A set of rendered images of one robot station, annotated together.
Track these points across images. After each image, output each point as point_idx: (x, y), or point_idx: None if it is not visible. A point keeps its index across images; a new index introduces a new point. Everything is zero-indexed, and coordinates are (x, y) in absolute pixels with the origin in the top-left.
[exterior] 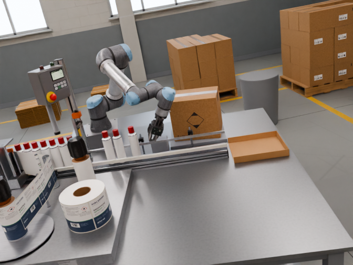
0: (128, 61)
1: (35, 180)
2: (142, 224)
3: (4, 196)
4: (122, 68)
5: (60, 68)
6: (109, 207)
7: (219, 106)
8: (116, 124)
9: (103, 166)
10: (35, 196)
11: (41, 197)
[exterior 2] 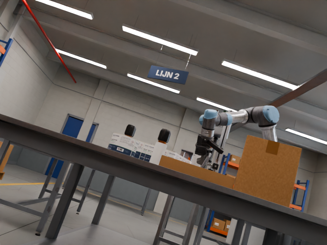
0: (266, 119)
1: (146, 144)
2: None
3: (125, 131)
4: (261, 126)
5: None
6: (118, 148)
7: (281, 172)
8: None
9: None
10: (139, 150)
11: (142, 155)
